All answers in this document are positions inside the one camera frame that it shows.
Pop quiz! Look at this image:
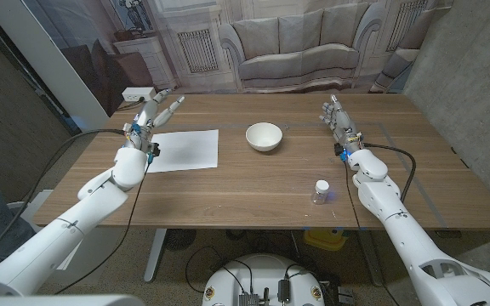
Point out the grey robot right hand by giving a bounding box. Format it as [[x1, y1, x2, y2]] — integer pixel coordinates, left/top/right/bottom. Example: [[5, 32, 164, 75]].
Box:
[[319, 93, 364, 155]]

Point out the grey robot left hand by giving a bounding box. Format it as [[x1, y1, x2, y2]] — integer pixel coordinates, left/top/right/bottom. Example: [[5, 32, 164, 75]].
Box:
[[122, 88, 185, 154]]

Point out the white paper sheet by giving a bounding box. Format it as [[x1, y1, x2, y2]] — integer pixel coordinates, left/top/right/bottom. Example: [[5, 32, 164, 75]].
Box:
[[145, 129, 219, 174]]

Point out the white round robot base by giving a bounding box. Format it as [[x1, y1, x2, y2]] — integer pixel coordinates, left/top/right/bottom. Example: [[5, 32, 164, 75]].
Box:
[[202, 253, 326, 306]]

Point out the small clear bottle white cap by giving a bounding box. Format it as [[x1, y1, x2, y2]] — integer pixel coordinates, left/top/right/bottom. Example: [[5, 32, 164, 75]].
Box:
[[311, 179, 331, 206]]

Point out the white ceramic bowl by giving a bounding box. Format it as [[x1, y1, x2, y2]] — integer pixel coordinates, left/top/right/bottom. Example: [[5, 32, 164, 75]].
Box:
[[245, 122, 283, 153]]

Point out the white power strip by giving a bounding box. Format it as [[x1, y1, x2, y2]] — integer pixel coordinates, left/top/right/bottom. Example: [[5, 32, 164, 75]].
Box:
[[121, 86, 157, 103]]

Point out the printed living room backdrop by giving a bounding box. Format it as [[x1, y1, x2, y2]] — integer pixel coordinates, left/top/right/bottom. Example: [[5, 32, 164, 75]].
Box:
[[21, 0, 454, 118]]

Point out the yellow plastic object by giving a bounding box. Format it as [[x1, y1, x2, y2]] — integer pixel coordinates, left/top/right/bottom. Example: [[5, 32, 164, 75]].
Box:
[[303, 228, 348, 252]]

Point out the black round floor fan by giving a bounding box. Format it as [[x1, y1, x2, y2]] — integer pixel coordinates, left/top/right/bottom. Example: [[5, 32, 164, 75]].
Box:
[[163, 228, 197, 252]]

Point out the white metal table leg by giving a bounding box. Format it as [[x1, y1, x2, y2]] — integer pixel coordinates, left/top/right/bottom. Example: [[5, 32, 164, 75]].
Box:
[[357, 229, 385, 288], [143, 228, 168, 284]]

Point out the white robot torso edge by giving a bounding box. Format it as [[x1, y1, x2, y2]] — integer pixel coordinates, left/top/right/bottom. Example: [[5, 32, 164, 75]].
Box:
[[0, 294, 146, 306]]

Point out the black power strip cord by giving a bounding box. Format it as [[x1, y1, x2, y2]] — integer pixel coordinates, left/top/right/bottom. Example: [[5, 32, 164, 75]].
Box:
[[116, 96, 146, 112]]

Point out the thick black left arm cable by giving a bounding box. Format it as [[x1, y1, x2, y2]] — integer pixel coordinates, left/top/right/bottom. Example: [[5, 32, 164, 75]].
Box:
[[0, 128, 128, 271]]

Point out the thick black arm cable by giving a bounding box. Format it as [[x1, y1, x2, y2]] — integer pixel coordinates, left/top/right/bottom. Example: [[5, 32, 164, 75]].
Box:
[[0, 128, 128, 271], [362, 143, 417, 204]]

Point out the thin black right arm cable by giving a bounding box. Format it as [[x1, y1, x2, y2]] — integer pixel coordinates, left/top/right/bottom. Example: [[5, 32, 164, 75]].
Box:
[[343, 161, 402, 306]]

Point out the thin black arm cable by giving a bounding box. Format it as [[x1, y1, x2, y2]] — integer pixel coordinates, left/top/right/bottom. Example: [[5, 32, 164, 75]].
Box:
[[343, 161, 402, 306], [53, 161, 152, 296]]

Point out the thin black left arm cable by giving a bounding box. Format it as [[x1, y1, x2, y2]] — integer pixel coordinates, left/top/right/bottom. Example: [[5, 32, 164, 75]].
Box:
[[53, 161, 152, 296]]

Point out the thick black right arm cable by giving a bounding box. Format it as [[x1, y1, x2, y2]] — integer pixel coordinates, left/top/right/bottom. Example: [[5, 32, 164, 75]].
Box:
[[362, 143, 417, 204]]

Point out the white wall pillar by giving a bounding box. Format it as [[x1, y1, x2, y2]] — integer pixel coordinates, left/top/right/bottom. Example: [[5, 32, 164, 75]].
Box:
[[0, 0, 110, 133]]

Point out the black looped floor cable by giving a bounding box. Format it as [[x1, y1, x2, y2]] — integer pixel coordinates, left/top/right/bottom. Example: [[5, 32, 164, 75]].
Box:
[[184, 245, 254, 295]]

